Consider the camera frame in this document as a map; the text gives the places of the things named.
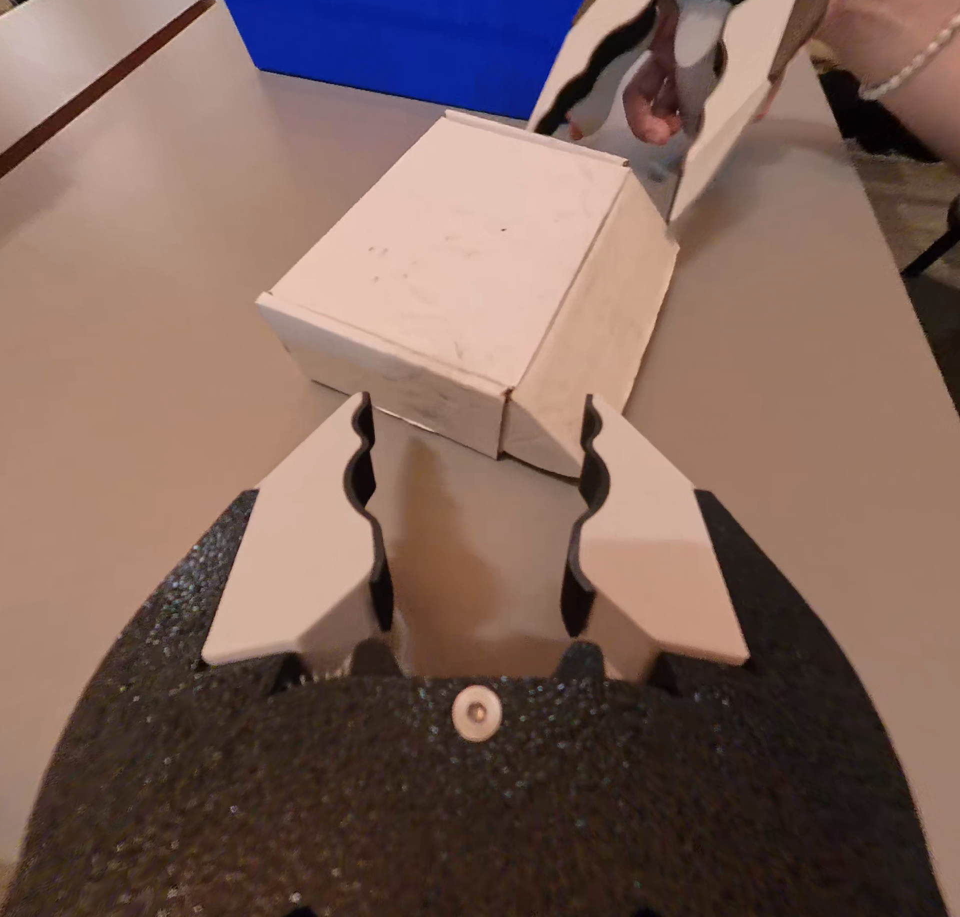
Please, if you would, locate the person's right forearm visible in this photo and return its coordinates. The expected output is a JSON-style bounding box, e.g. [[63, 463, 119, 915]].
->
[[813, 0, 960, 161]]

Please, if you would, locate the blue plastic bin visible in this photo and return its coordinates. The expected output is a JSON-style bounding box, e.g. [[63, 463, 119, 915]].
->
[[201, 0, 609, 122]]

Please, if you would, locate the person's right hand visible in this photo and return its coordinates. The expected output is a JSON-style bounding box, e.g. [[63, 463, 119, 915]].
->
[[621, 50, 781, 147]]

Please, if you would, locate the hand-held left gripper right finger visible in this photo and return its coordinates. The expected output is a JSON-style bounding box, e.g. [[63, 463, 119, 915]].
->
[[558, 394, 753, 684]]

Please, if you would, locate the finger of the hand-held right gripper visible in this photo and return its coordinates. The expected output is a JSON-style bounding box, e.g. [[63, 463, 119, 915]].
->
[[527, 0, 663, 140], [666, 0, 802, 226]]

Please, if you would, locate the white cardboard mailer box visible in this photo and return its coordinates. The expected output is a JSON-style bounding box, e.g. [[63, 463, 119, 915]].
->
[[255, 109, 680, 481]]

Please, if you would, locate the black chair base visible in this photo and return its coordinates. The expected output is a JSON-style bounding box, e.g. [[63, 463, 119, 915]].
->
[[902, 195, 960, 279]]

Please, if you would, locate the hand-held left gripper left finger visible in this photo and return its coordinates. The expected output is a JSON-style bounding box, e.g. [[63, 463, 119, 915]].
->
[[201, 392, 396, 674]]

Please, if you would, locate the white beaded bracelet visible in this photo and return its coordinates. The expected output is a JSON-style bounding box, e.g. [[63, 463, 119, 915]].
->
[[858, 9, 960, 101]]

